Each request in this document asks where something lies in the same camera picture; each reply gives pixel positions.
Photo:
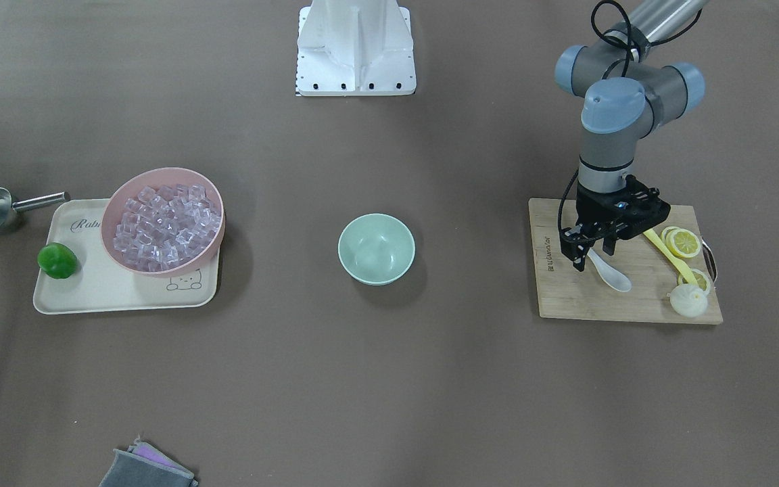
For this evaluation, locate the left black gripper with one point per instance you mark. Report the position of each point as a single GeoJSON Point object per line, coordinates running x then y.
{"type": "Point", "coordinates": [593, 209]}

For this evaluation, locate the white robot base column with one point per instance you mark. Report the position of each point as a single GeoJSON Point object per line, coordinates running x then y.
{"type": "Point", "coordinates": [355, 48]}

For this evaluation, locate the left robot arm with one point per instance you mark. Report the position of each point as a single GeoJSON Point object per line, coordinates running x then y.
{"type": "Point", "coordinates": [624, 101]}

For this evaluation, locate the green bowl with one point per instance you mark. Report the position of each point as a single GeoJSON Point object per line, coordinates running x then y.
{"type": "Point", "coordinates": [376, 249]}

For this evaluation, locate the pink bowl of ice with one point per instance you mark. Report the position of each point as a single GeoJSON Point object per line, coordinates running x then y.
{"type": "Point", "coordinates": [165, 222]}

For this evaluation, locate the bamboo cutting board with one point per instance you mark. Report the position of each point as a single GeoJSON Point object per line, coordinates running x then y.
{"type": "Point", "coordinates": [565, 293]}

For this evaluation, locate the lemon slice upper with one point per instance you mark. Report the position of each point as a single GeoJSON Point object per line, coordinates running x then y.
{"type": "Point", "coordinates": [681, 242]}

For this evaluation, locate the lemon slice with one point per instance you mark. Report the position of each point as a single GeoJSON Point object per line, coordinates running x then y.
{"type": "Point", "coordinates": [702, 280]}
{"type": "Point", "coordinates": [681, 242]}

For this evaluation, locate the white bun toy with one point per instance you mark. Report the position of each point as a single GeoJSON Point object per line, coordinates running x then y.
{"type": "Point", "coordinates": [689, 300]}

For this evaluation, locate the lemon slice lower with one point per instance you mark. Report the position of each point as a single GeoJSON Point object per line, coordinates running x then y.
{"type": "Point", "coordinates": [702, 280]}

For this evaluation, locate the grey folded cloth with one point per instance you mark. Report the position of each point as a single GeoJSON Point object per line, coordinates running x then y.
{"type": "Point", "coordinates": [143, 464]}

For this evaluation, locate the cream serving tray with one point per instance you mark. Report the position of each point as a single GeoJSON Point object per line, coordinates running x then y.
{"type": "Point", "coordinates": [100, 284]}

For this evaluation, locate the green lime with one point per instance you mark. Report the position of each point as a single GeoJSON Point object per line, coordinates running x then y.
{"type": "Point", "coordinates": [57, 260]}

